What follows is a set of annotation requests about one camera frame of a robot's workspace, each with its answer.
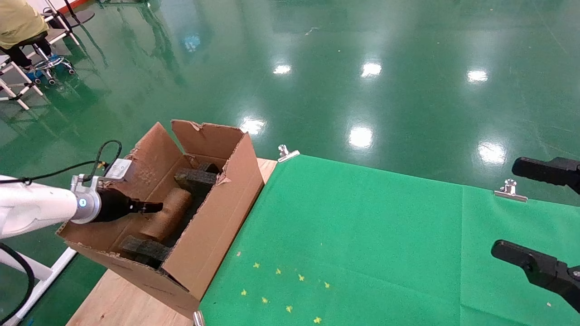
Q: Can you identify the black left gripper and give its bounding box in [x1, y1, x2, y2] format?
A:
[97, 187, 164, 223]

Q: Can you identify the black stool with wheels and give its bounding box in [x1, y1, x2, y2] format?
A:
[20, 32, 77, 86]

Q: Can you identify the black foam block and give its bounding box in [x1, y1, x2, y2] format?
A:
[174, 163, 220, 197]
[120, 235, 174, 268]

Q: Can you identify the person in yellow shirt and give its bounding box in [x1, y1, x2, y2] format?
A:
[0, 0, 51, 68]

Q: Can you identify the thick black hose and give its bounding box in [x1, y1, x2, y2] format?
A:
[0, 242, 35, 325]

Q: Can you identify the large open cardboard carton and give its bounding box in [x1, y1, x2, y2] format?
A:
[57, 120, 266, 317]

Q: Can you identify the small brown cardboard box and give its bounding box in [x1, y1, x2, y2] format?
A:
[140, 187, 193, 243]

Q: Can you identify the white tube frame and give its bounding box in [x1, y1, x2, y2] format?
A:
[0, 247, 77, 326]

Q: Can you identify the green cloth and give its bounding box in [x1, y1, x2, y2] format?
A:
[199, 154, 580, 326]

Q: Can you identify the white tube rack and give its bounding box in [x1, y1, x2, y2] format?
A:
[0, 57, 44, 111]

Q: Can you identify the black round stand base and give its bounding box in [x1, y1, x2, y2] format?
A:
[63, 0, 96, 29]

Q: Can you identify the thin black cable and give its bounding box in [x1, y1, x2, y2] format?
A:
[0, 140, 123, 185]

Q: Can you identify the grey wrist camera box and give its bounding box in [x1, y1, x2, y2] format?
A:
[70, 158, 133, 193]

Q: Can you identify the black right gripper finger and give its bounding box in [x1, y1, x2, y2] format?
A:
[512, 157, 580, 195]
[491, 240, 580, 314]

